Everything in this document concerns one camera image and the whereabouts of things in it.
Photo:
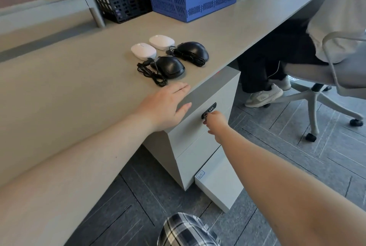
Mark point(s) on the person's right hand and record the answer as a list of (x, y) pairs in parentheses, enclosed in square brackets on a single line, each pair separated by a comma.
[(218, 125)]

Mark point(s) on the person's left hand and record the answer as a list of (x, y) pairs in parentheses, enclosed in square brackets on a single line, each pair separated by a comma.
[(161, 105)]

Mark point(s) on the person's right fingers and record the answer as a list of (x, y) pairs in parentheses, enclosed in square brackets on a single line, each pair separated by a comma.
[(210, 118)]

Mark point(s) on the person's left thumb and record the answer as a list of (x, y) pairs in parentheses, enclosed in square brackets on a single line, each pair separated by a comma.
[(183, 109)]

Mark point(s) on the black combination lock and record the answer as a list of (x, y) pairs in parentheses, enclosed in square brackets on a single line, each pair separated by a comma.
[(210, 108)]

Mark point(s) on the person's left forearm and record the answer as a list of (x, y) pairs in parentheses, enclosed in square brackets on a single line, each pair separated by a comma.
[(71, 174)]

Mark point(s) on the person's right forearm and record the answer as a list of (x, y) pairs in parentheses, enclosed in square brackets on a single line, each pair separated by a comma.
[(288, 194)]

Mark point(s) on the grey drawer cabinet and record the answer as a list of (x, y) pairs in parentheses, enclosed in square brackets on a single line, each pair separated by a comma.
[(183, 145)]

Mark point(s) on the white open drawer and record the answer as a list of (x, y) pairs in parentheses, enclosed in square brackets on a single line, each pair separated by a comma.
[(218, 185)]

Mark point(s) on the white computer mouse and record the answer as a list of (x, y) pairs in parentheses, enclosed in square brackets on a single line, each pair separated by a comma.
[(143, 51), (161, 42)]

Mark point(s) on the grey office swivel chair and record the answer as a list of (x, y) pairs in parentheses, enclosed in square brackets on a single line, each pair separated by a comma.
[(317, 83)]

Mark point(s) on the black white plaid garment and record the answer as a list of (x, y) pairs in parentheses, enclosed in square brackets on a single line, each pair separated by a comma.
[(185, 231)]

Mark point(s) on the grey desk riser shelf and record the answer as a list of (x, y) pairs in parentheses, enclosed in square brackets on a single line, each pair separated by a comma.
[(65, 0)]

